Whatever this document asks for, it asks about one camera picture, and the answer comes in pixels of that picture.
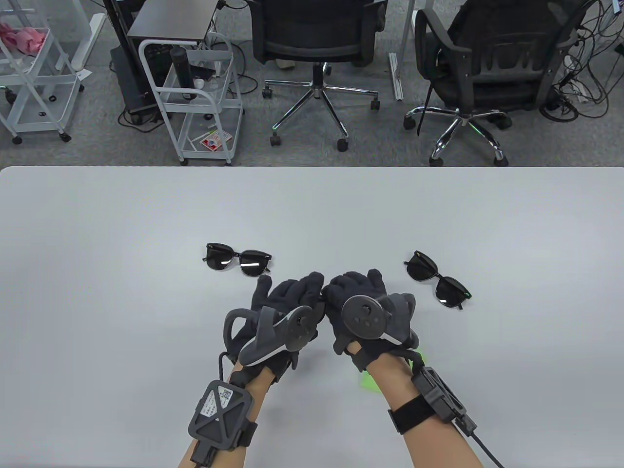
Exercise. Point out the black wrist sensor pack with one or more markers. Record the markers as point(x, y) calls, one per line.
point(438, 390)
point(219, 414)

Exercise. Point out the black bottle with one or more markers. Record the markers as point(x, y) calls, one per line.
point(181, 68)

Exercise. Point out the green cleaning cloth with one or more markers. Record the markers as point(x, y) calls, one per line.
point(368, 382)

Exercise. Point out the person's right forearm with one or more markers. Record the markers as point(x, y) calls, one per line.
point(395, 385)

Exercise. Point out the grey handheld controller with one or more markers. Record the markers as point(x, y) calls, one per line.
point(363, 317)
point(302, 326)

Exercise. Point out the white power strip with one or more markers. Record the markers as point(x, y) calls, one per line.
point(580, 92)

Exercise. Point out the dark side table top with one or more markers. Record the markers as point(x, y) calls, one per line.
point(170, 22)

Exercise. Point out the small black box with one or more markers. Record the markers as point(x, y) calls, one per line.
point(202, 72)

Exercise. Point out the person's right hand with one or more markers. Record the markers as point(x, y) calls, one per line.
point(353, 287)

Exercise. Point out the red and white packet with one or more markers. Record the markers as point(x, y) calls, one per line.
point(214, 141)

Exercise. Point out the person's left hand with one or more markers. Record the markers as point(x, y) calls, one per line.
point(292, 292)

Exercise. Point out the black mesh office chair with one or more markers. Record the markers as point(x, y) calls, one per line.
point(502, 58)
point(312, 29)

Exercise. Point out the person's left forearm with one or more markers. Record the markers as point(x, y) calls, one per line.
point(258, 395)

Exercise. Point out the white desk leg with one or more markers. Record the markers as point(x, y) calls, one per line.
point(87, 44)
point(396, 73)

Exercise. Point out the black computer tower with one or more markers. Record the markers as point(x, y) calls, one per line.
point(129, 83)

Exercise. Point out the pink cloth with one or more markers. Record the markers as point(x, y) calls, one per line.
point(27, 39)

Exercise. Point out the white metal rolling cart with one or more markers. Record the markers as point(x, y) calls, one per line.
point(39, 129)
point(202, 106)

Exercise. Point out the black sunglasses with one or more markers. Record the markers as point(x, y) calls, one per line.
point(217, 258)
point(420, 268)

